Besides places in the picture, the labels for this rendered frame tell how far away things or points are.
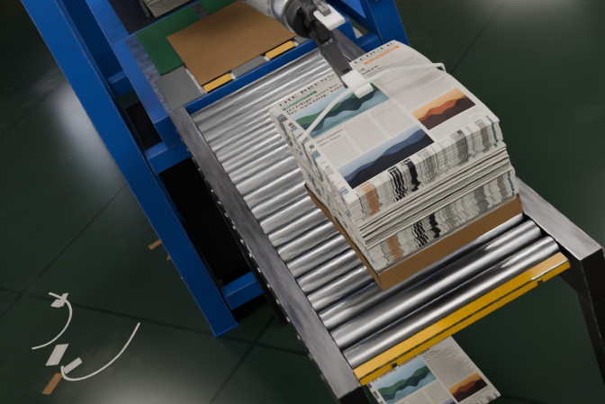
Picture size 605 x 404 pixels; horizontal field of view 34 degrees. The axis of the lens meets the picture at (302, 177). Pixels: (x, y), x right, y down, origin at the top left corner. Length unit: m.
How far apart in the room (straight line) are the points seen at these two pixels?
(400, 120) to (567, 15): 2.64
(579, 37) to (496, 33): 0.38
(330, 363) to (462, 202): 0.39
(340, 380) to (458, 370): 1.08
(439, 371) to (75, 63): 1.32
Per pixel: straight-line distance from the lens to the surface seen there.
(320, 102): 1.83
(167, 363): 3.35
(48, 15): 2.76
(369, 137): 1.68
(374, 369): 1.78
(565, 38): 4.14
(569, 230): 1.94
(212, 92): 2.91
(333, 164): 1.66
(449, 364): 2.88
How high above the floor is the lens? 2.04
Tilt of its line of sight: 32 degrees down
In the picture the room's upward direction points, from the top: 25 degrees counter-clockwise
